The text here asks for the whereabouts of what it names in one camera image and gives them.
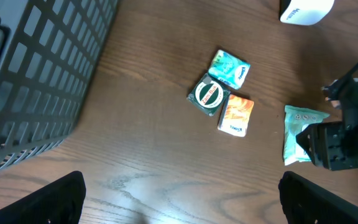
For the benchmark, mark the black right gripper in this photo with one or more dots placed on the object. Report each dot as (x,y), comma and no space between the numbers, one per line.
(330,145)

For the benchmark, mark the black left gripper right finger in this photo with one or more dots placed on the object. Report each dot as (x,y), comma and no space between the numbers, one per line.
(304,202)

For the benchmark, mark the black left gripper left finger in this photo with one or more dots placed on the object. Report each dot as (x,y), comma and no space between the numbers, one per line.
(58,202)

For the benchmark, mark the teal small packet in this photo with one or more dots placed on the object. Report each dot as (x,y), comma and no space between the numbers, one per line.
(297,120)

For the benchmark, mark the orange small box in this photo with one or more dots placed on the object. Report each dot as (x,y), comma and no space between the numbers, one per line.
(235,116)

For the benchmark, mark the teal tissue pack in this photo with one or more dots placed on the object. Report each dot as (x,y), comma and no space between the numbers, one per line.
(229,69)

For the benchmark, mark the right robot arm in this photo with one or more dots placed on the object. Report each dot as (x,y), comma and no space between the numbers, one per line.
(348,100)

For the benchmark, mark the white barcode scanner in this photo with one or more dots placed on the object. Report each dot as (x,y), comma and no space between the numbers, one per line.
(304,12)

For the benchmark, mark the grey plastic mesh basket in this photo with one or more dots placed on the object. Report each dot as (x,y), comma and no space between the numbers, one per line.
(49,50)

